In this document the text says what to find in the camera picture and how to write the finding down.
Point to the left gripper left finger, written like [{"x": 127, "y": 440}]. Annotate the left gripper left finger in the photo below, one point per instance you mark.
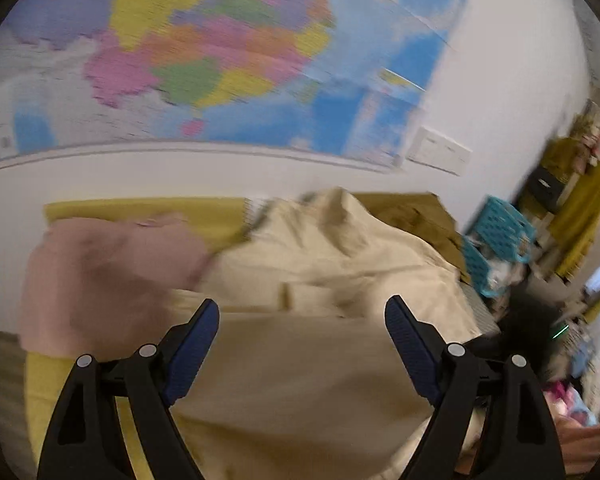
[{"x": 84, "y": 439}]

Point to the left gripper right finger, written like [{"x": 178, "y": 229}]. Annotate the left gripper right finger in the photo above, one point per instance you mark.
[{"x": 518, "y": 439}]

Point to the cream beige jacket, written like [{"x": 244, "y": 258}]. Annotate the cream beige jacket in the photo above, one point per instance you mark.
[{"x": 302, "y": 381}]

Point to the person's right hand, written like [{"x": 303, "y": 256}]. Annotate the person's right hand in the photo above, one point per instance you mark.
[{"x": 580, "y": 445}]

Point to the lower blue plastic basket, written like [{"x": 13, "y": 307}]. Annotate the lower blue plastic basket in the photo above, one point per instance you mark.
[{"x": 489, "y": 276}]

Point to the blue plastic basket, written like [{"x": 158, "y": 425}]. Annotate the blue plastic basket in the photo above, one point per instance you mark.
[
  {"x": 505, "y": 230},
  {"x": 489, "y": 276}
]

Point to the pink folded garment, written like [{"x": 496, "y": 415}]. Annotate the pink folded garment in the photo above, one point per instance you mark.
[{"x": 103, "y": 287}]

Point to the upper blue plastic basket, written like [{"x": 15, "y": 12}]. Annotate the upper blue plastic basket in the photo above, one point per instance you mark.
[{"x": 505, "y": 230}]

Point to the mustard yellow hanging garment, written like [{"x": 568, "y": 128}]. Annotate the mustard yellow hanging garment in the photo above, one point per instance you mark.
[{"x": 567, "y": 235}]

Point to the dark olive garment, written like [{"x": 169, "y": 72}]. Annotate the dark olive garment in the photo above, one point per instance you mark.
[{"x": 422, "y": 215}]

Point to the black bag on rack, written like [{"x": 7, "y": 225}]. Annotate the black bag on rack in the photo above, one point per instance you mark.
[{"x": 545, "y": 188}]

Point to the yellow bed sheet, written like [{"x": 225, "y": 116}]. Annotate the yellow bed sheet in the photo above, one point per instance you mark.
[{"x": 216, "y": 417}]

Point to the white wall switch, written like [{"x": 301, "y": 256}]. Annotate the white wall switch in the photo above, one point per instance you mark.
[{"x": 458, "y": 158}]

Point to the white middle wall socket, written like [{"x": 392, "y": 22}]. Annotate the white middle wall socket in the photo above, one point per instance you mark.
[{"x": 441, "y": 153}]

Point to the white wall socket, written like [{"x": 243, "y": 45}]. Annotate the white wall socket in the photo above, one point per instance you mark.
[
  {"x": 441, "y": 153},
  {"x": 424, "y": 147}
]

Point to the white left wall socket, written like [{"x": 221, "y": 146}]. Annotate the white left wall socket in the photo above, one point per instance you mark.
[{"x": 424, "y": 147}]

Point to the colourful wall map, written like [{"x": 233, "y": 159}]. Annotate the colourful wall map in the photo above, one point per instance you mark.
[{"x": 341, "y": 78}]

